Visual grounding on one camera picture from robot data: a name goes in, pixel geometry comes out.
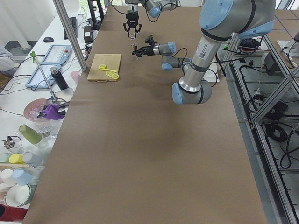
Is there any yellow cup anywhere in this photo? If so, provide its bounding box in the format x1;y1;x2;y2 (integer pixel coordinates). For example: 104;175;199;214
8;154;24;164

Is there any steel jigger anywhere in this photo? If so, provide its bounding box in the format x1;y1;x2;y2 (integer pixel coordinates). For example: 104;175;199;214
131;43;139;60

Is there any black water bottle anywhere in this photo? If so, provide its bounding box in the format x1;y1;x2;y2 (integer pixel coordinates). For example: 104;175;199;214
50;66;69;90

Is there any black keyboard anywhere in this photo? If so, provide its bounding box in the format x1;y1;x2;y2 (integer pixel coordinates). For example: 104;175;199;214
63;16;78;40

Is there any pink cup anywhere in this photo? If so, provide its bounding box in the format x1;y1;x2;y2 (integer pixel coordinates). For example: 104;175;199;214
70;71;80;84

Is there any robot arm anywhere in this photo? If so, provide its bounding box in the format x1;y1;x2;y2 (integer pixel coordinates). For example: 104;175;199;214
112;0;181;40
132;0;276;105

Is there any light blue cup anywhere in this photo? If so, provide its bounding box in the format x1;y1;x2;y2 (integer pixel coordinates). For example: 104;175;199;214
12;168;33;186

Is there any lemon slice outer end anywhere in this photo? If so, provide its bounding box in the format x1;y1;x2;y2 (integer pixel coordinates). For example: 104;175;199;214
111;73;119;80

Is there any clear glass measuring cup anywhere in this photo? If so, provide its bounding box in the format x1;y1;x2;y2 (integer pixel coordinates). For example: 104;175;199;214
129;32;136;40

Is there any pink bowl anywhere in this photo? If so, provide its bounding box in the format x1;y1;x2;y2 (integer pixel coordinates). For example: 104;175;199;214
23;98;51;123

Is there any wooden cutting board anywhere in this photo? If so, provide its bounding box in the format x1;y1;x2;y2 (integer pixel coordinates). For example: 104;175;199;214
87;54;121;82

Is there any black computer mouse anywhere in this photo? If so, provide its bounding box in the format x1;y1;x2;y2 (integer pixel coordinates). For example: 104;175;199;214
43;36;54;43

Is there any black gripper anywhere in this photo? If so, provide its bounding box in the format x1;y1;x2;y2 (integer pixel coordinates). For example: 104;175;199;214
135;35;157;58
123;10;142;37

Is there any purple cloth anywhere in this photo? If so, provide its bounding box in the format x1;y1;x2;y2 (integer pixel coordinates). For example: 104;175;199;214
42;104;65;120

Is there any green cup lying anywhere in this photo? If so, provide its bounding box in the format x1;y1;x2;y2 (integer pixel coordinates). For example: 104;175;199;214
19;124;42;145

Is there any aluminium frame post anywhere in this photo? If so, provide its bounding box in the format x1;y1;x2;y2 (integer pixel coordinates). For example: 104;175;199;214
53;0;87;71

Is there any lemon slice on spoon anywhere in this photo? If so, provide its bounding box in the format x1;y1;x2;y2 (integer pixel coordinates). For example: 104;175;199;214
98;64;107;70

